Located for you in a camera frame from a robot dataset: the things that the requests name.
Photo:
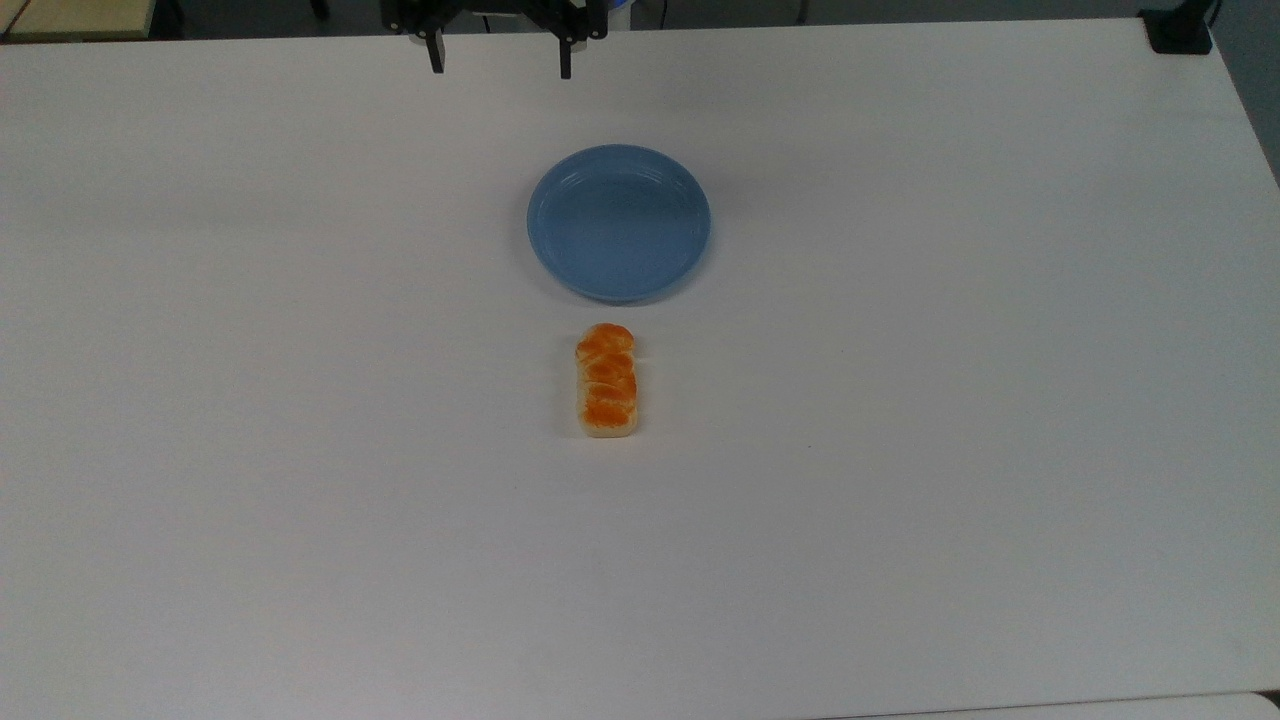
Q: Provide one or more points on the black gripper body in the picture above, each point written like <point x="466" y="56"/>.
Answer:
<point x="540" y="12"/>

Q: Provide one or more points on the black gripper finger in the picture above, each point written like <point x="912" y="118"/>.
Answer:
<point x="566" y="58"/>
<point x="436" y="52"/>

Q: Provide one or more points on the blue round plate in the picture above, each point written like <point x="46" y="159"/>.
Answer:
<point x="619" y="224"/>

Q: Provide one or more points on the orange braided bread loaf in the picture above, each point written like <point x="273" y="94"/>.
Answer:
<point x="606" y="382"/>

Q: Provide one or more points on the light wooden side table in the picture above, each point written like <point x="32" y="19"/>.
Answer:
<point x="75" y="17"/>

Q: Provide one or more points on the white adjoining table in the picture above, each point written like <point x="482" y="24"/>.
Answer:
<point x="1080" y="708"/>

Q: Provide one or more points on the black clamp mount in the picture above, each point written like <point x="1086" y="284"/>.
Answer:
<point x="1178" y="28"/>

